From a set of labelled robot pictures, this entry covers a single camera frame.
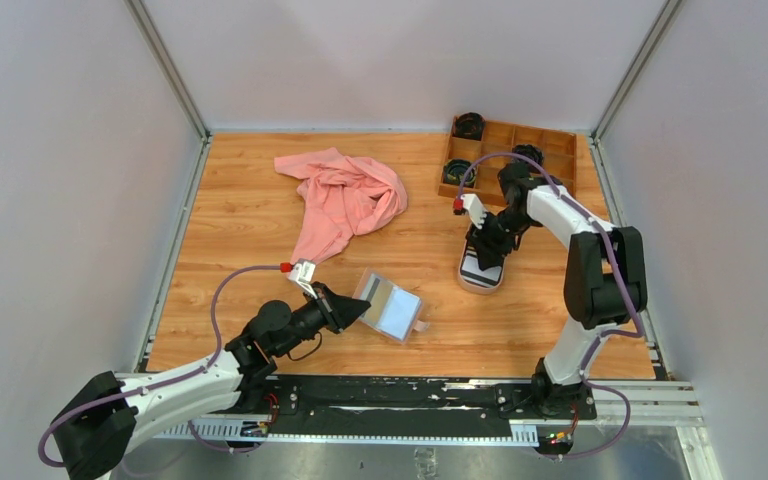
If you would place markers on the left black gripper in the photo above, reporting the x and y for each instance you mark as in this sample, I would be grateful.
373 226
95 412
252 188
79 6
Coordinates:
337 311

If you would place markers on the black coil top left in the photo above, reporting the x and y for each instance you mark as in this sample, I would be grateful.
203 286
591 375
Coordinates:
469 126

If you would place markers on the black coil bottom left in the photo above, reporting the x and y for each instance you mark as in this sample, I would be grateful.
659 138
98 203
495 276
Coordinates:
454 172

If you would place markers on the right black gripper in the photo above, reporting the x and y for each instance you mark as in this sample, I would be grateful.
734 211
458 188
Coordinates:
489 247

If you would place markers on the gold credit card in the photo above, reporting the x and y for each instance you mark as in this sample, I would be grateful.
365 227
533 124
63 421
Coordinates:
377 292

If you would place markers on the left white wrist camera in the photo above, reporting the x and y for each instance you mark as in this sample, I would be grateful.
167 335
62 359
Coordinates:
301 275

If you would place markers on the black striped card in tray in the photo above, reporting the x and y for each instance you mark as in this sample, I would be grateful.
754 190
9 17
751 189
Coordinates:
473 279

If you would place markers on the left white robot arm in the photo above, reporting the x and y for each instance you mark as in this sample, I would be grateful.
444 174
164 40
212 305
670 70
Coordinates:
111 416

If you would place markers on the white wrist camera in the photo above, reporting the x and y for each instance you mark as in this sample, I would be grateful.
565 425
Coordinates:
301 275
470 205

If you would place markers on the black coil middle right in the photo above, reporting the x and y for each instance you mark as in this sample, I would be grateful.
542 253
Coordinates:
530 151

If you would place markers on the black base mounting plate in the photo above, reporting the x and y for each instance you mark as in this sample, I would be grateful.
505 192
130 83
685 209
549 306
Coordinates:
410 409

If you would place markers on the pink cloth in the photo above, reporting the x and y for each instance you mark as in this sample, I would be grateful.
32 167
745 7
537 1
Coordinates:
344 197

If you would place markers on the pink oval card tray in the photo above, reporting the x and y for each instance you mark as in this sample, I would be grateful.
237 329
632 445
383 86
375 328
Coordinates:
481 269

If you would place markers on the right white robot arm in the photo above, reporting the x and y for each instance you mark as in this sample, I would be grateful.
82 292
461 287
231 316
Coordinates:
605 280

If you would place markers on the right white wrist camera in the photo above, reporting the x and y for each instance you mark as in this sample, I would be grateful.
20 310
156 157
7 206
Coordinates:
470 205

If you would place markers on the black coil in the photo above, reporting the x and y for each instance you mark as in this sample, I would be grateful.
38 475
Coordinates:
530 151
469 126
454 172

